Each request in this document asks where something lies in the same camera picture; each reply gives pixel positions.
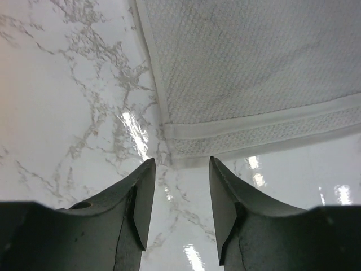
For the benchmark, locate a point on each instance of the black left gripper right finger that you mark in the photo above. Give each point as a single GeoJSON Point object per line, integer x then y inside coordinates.
{"type": "Point", "coordinates": [257, 232]}

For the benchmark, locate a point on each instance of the grey terry towel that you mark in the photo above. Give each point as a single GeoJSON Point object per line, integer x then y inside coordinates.
{"type": "Point", "coordinates": [243, 78]}

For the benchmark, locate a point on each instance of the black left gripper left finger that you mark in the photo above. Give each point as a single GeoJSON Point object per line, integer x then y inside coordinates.
{"type": "Point", "coordinates": [108, 231]}

